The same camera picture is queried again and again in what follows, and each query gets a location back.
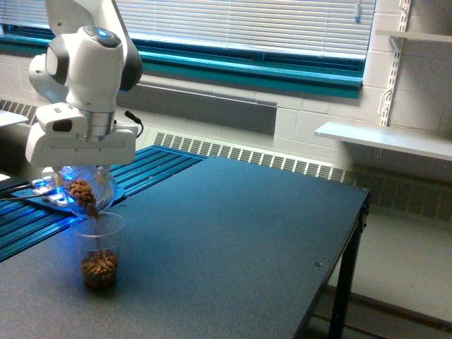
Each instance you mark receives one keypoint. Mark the white window blinds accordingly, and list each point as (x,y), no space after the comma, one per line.
(316,28)

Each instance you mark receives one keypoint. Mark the clear plastic cup on table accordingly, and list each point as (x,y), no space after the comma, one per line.
(98,243)

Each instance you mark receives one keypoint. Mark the white upper wall shelf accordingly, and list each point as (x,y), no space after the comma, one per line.
(414,36)

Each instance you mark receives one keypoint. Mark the baseboard radiator vent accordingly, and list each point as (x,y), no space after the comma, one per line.
(389,190)

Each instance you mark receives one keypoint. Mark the black table leg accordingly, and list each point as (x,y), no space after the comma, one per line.
(345,278)

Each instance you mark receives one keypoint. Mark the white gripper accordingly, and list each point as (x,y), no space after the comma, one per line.
(67,136)

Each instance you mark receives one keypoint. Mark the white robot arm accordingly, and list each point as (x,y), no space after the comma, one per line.
(90,60)

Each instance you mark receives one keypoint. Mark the white shelf bracket rail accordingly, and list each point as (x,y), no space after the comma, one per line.
(397,41)

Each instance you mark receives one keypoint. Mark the blue aluminium rail platform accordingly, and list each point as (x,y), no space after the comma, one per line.
(25,224)

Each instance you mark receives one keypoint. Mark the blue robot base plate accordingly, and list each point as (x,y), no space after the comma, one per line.
(57,200)

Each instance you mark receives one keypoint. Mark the teal window sill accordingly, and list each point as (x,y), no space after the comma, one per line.
(315,75)

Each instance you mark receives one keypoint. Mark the white lower wall shelf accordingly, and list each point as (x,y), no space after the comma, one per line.
(389,138)

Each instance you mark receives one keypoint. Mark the white desk at left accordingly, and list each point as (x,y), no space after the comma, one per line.
(9,118)

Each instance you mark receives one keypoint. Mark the white wall shelf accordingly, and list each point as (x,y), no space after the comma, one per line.
(414,36)
(389,138)

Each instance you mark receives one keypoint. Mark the clear plastic cup with nuts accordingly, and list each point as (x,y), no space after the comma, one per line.
(89,190)

